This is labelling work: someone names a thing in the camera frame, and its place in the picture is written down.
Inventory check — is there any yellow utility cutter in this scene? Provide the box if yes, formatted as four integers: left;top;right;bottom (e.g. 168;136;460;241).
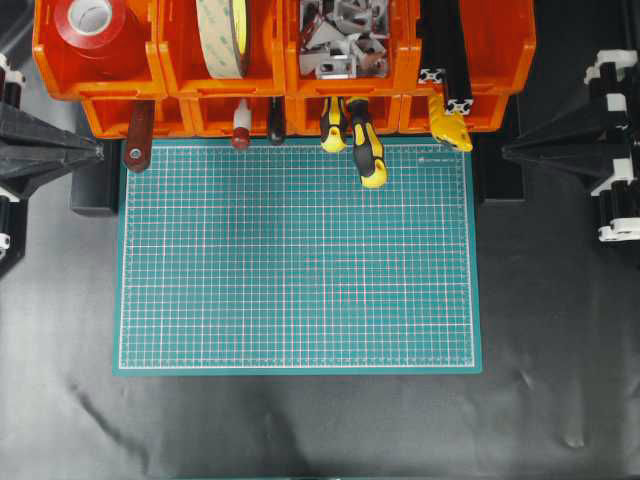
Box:
428;94;473;152

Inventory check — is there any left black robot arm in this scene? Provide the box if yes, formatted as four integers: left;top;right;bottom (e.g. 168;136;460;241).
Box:
1;56;105;275

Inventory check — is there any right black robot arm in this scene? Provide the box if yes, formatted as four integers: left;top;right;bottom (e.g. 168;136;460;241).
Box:
502;50;639;243

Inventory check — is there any black rack base foot right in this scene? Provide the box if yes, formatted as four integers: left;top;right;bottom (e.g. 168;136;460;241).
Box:
472;97;525;205

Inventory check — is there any black rack base foot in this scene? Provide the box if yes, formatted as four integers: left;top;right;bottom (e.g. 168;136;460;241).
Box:
70;140;122;217
472;97;525;205

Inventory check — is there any black rack base foot left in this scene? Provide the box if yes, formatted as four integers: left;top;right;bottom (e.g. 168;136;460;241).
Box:
70;140;122;217

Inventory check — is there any orange container rack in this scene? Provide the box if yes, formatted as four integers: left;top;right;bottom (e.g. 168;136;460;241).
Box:
32;1;536;139

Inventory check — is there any green cutting mat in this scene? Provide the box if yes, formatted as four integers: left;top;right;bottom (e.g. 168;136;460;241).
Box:
113;137;483;376

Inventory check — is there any long yellow black screwdriver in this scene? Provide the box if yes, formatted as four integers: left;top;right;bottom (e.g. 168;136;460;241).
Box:
347;97;388;189

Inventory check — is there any short yellow black screwdriver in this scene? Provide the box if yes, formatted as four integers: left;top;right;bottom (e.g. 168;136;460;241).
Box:
320;97;347;153

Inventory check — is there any white glue bottle red cap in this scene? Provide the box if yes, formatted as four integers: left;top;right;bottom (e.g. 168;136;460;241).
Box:
231;99;252;150

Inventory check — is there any silver aluminium extrusion bar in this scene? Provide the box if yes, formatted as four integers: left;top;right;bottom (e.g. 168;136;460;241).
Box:
418;68;446;84

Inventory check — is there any pile of aluminium brackets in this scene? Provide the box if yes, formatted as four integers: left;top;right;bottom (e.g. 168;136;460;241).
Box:
297;0;390;80

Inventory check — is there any beige double-sided tape roll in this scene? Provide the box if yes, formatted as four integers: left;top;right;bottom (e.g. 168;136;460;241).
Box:
195;0;251;79

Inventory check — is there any black aluminium extrusion bar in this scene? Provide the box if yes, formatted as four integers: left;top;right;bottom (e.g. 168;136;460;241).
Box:
433;1;474;116

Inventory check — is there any red tape roll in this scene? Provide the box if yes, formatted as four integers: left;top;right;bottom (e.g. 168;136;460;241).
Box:
54;0;146;79

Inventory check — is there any dark handled tool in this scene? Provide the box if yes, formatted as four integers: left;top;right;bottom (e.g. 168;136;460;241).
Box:
267;97;286;146

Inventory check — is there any red-brown handled tool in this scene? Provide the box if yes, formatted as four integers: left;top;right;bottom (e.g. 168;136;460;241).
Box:
123;100;155;173

